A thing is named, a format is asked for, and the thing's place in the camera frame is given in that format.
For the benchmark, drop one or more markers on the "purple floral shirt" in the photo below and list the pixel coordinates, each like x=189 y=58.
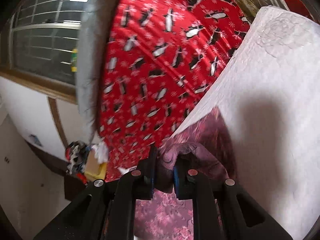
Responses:
x=207 y=145

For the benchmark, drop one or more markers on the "grey pillow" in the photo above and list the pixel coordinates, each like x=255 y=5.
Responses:
x=94 y=32

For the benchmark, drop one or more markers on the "pile of clothes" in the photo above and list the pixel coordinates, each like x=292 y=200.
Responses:
x=77 y=154

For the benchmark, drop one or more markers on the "yellow cardboard box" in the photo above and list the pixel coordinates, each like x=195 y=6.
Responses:
x=94 y=170

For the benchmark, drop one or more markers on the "window with bars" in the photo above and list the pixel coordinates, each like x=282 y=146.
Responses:
x=41 y=38

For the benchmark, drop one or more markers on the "white quilted mat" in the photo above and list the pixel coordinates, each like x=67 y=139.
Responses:
x=268 y=95

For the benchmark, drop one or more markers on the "red penguin print blanket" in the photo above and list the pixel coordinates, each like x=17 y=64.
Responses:
x=161 y=58

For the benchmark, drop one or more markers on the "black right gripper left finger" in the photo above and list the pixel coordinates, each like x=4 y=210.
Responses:
x=105 y=210

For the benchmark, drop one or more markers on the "red cushion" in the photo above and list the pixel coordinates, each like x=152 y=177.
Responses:
x=298 y=7

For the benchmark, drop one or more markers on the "white plastic bag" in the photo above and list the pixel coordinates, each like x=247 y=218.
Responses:
x=101 y=152

